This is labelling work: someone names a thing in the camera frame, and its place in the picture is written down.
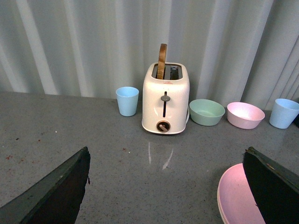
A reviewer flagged brown bread slice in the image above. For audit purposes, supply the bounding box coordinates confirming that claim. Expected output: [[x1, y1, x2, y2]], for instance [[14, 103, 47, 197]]
[[157, 43, 167, 80]]

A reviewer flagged pink bowl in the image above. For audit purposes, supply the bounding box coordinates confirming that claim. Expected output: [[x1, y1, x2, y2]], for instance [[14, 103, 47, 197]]
[[227, 102, 265, 129]]

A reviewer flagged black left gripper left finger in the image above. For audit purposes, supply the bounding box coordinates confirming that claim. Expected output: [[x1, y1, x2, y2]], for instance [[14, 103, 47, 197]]
[[0, 147, 91, 224]]

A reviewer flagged dark blue saucepan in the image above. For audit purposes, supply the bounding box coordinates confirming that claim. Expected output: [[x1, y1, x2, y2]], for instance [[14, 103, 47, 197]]
[[294, 114, 299, 127]]

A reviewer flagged pink plate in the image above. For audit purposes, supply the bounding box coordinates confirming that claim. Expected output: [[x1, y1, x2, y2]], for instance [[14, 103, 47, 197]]
[[217, 163, 265, 224]]

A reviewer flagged cream toaster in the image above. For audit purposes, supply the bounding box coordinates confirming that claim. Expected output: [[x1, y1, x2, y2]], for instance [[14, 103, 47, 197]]
[[142, 63, 190, 135]]

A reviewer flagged green bowl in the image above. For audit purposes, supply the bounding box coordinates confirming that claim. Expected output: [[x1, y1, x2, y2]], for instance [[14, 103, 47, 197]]
[[189, 99, 225, 126]]

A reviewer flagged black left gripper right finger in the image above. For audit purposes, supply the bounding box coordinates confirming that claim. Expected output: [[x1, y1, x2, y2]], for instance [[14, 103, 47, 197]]
[[242, 147, 299, 224]]

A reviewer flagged light blue cup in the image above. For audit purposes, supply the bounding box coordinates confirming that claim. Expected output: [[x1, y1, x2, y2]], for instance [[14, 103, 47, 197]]
[[269, 98, 299, 129], [116, 86, 139, 117]]

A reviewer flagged grey curtain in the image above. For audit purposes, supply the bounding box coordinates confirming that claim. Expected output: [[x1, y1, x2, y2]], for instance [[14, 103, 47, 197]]
[[0, 0, 299, 110]]

